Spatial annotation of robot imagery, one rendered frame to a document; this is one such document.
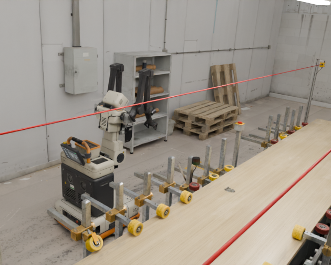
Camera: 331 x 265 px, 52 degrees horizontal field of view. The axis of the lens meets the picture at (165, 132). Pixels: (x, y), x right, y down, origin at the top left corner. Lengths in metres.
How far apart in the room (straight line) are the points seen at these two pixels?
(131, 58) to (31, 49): 1.41
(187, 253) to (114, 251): 0.40
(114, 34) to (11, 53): 1.64
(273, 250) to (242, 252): 0.19
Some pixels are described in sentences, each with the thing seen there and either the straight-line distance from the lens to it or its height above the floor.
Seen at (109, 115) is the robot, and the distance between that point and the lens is 3.28.
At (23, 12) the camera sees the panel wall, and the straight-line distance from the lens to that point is 4.52.
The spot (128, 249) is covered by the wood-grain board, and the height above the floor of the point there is 0.90.
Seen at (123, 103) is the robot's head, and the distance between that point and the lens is 3.32.
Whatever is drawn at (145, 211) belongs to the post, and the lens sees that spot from 2.36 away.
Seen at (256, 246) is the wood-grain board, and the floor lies 0.90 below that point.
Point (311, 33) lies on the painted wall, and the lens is 10.41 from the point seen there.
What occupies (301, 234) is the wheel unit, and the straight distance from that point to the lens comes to 2.21.
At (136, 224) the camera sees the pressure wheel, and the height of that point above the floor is 0.98.
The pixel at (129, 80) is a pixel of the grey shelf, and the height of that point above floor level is 1.17.
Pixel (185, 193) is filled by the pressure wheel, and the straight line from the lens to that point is 2.35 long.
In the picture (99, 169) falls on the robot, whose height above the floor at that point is 0.79.
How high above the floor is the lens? 2.11
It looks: 19 degrees down
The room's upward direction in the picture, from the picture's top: 4 degrees clockwise
